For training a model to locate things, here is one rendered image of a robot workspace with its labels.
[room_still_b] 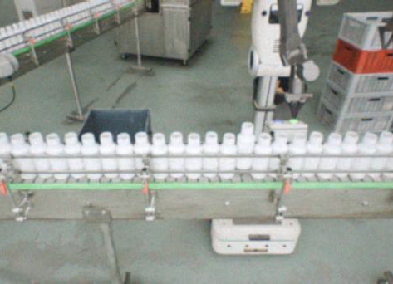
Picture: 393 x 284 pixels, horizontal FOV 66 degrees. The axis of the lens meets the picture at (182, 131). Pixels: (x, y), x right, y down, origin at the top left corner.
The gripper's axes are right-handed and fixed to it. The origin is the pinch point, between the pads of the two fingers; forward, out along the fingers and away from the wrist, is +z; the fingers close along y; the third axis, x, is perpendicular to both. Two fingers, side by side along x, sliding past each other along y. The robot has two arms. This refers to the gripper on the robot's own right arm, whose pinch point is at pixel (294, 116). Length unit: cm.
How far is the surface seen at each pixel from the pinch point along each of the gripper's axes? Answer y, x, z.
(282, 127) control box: -5.7, -3.9, 3.3
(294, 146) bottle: -6.0, -18.2, 6.6
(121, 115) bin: -75, 44, 7
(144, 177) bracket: -55, -26, 14
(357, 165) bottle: 16.9, -16.4, 13.9
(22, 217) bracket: -99, -19, 31
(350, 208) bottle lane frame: 18.5, -13.0, 31.9
